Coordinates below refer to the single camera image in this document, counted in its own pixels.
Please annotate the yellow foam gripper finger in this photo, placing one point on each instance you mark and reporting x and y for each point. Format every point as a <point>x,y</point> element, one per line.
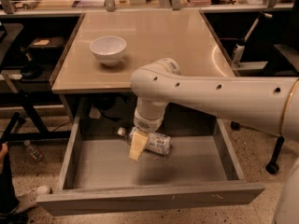
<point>138,144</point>

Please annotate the white round gripper wrist body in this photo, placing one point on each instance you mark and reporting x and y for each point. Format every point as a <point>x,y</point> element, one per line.
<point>146,124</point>

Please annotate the clear plastic water bottle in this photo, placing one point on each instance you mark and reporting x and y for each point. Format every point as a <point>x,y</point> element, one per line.
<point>158,143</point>

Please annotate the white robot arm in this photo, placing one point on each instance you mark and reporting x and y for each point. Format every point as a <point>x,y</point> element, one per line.
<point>267,104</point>

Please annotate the grey open drawer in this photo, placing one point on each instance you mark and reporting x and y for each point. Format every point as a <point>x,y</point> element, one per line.
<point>97,175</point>

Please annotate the beige top cabinet counter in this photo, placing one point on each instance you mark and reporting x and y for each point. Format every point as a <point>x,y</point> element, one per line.
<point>182,35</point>

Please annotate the small bottle on floor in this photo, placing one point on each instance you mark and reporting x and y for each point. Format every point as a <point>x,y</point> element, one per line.
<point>33,151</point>

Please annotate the white ceramic bowl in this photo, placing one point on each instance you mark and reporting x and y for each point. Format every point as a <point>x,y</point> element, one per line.
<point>108,50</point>

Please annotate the white ball on floor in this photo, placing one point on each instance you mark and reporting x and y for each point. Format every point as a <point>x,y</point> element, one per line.
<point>43,190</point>

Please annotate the white handheld vacuum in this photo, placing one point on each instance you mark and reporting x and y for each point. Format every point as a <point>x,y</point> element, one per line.
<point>240,45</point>

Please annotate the black box on shelf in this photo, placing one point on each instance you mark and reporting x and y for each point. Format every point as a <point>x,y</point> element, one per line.
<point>56,42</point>

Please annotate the black office chair base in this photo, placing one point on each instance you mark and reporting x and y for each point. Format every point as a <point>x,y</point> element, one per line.
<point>258,149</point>

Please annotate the black stand frame left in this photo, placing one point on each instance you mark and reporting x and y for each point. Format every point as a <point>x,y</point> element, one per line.
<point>42,131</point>

